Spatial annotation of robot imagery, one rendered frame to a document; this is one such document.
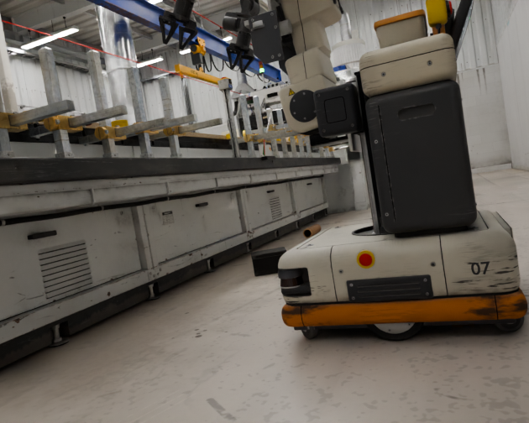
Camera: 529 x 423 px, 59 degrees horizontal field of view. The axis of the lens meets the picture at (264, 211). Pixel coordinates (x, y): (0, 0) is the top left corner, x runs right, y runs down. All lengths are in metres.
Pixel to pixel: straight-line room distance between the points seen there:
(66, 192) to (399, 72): 1.20
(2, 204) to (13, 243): 0.33
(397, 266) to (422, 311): 0.14
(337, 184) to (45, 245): 4.61
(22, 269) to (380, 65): 1.44
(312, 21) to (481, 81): 10.78
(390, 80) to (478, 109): 10.91
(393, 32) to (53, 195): 1.25
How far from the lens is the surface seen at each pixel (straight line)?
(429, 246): 1.32
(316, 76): 1.56
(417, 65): 1.35
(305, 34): 1.65
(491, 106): 12.26
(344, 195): 6.12
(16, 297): 1.94
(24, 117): 1.64
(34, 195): 1.73
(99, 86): 2.06
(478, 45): 12.49
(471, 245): 1.32
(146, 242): 2.46
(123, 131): 2.02
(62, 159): 1.77
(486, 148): 12.20
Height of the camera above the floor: 0.49
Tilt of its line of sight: 3 degrees down
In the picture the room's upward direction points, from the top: 9 degrees counter-clockwise
